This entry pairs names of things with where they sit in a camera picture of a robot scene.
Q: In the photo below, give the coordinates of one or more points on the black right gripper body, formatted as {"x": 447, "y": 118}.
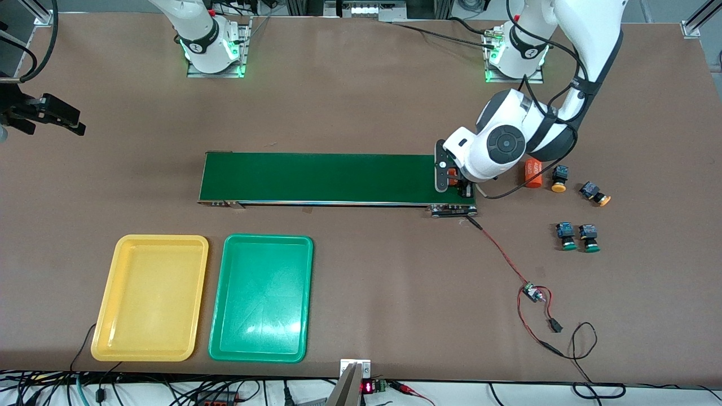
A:
{"x": 16, "y": 106}

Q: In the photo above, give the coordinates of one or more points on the orange printed cylinder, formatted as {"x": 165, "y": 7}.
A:
{"x": 535, "y": 176}
{"x": 453, "y": 182}

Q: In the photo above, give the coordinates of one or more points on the yellow mushroom push button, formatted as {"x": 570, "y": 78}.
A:
{"x": 592, "y": 192}
{"x": 559, "y": 177}

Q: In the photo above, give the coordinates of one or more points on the green mushroom push button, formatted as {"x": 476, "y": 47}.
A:
{"x": 589, "y": 235}
{"x": 566, "y": 234}

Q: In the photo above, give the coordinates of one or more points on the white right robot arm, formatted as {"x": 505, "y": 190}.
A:
{"x": 197, "y": 34}

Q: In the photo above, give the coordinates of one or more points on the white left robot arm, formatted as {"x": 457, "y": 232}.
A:
{"x": 507, "y": 144}

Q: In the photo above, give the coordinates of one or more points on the green conveyor belt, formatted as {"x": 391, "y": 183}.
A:
{"x": 338, "y": 177}

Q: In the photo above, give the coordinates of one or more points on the small speed controller board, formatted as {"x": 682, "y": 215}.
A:
{"x": 530, "y": 292}

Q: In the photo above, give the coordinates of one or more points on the white device with lights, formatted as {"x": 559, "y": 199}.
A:
{"x": 366, "y": 10}

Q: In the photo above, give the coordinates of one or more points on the yellow plastic tray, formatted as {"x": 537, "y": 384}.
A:
{"x": 149, "y": 299}

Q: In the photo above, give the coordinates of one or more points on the red clip lead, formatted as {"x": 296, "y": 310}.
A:
{"x": 403, "y": 387}

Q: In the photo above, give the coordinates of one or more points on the red digit display module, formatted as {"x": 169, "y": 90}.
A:
{"x": 368, "y": 387}

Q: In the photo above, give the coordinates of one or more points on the green plastic tray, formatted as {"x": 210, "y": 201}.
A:
{"x": 259, "y": 299}

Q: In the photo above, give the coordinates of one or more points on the orange power strip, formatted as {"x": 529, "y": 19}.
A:
{"x": 217, "y": 400}

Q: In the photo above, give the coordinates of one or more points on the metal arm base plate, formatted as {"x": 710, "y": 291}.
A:
{"x": 516, "y": 80}
{"x": 217, "y": 74}

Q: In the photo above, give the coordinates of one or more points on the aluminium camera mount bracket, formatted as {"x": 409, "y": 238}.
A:
{"x": 352, "y": 389}

